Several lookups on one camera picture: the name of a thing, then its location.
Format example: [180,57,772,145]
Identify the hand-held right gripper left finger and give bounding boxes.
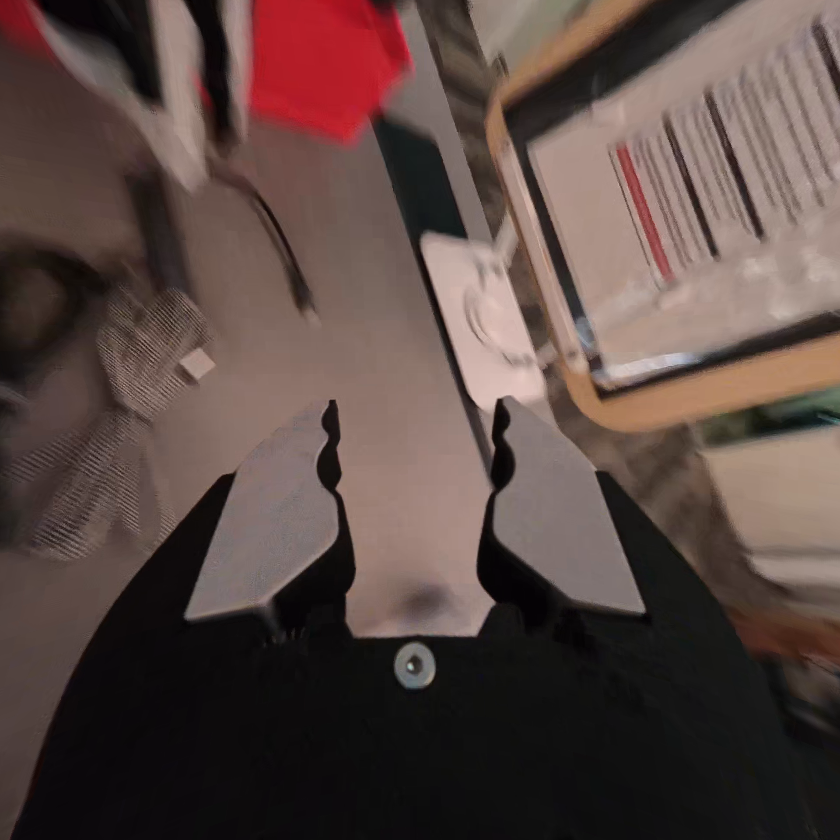
[182,398,357,624]

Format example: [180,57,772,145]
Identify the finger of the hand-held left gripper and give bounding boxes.
[197,0,258,158]
[36,0,214,193]

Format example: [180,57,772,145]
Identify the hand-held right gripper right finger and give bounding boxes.
[476,396,648,619]

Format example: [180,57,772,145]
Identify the red plastic bin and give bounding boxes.
[0,0,416,147]

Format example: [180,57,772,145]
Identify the grey usb hub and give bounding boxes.
[128,154,322,328]

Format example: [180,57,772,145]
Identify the black and white braided cable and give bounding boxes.
[0,282,219,560]

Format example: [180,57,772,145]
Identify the wood-edged display board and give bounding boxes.
[484,0,840,434]

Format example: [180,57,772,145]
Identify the white tablet stand base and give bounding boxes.
[419,230,551,409]

